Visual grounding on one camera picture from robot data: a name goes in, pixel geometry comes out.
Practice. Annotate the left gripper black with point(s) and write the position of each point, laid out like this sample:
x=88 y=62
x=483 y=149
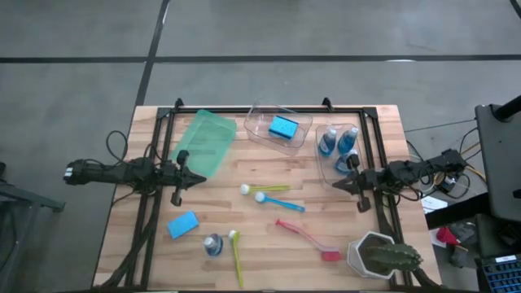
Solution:
x=177 y=177

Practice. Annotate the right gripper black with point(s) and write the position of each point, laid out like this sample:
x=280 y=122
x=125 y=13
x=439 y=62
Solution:
x=370 y=180

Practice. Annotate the blue dish soap bottle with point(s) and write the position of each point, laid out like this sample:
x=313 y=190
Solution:
x=213 y=245
x=347 y=142
x=327 y=144
x=342 y=164

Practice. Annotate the blue scrub sponge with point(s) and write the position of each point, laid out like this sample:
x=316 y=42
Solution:
x=182 y=224
x=283 y=127

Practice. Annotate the blue dish brush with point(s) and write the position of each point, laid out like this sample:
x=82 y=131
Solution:
x=281 y=203

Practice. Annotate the yellow-green dish brush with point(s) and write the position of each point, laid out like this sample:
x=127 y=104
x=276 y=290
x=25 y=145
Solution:
x=237 y=260
x=264 y=189

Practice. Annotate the red dish brush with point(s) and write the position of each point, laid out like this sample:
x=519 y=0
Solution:
x=331 y=255

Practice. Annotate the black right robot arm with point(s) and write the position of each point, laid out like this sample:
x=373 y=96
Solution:
x=407 y=171

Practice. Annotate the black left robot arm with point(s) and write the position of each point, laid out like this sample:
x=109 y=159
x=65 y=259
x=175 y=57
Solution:
x=114 y=173

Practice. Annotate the narrow clear plastic bin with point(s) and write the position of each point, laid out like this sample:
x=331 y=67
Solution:
x=325 y=175

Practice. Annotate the green translucent plastic tray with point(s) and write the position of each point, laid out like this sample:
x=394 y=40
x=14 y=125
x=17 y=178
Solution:
x=207 y=138

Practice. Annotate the white hexagonal plant pot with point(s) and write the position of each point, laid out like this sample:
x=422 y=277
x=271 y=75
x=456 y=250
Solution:
x=355 y=254

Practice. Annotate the wide clear plastic bin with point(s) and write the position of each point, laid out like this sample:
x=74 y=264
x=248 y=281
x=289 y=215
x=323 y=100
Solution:
x=256 y=134

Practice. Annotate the white paper sheet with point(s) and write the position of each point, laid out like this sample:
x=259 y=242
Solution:
x=431 y=202

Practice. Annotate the green cactus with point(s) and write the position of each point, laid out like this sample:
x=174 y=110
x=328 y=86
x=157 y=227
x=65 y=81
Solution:
x=397 y=257

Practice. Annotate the red plastic object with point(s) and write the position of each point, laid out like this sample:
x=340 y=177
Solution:
x=447 y=236

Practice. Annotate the grey fabric item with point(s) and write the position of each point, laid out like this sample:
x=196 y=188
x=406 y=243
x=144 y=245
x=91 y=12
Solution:
x=464 y=234

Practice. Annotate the laptop with backlit keyboard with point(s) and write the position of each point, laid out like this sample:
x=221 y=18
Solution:
x=502 y=276

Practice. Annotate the black aluminium table frame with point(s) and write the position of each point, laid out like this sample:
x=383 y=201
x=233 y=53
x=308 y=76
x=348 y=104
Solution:
x=264 y=110

